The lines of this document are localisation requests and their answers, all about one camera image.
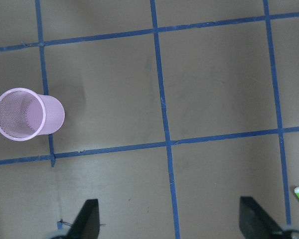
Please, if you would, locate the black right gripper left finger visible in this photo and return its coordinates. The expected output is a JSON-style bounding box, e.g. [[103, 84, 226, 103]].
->
[[66, 199, 100, 239]]

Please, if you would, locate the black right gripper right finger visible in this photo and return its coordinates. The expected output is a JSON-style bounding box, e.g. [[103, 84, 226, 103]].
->
[[239, 196, 283, 239]]

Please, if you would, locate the pink mesh cup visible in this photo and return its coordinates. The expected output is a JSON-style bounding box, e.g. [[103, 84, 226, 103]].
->
[[0, 88, 65, 141]]

